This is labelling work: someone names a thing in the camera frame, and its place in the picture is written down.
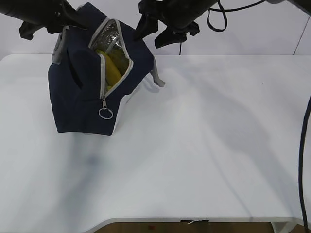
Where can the yellow banana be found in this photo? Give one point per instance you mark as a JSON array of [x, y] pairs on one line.
[[112, 74]]

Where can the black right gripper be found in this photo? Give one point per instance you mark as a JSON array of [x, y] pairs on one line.
[[177, 15]]

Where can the white table leg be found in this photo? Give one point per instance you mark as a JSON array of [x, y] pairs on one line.
[[283, 227]]

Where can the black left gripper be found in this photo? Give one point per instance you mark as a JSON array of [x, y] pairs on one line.
[[36, 14]]

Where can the navy blue lunch bag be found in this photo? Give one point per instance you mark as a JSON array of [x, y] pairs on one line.
[[80, 101]]

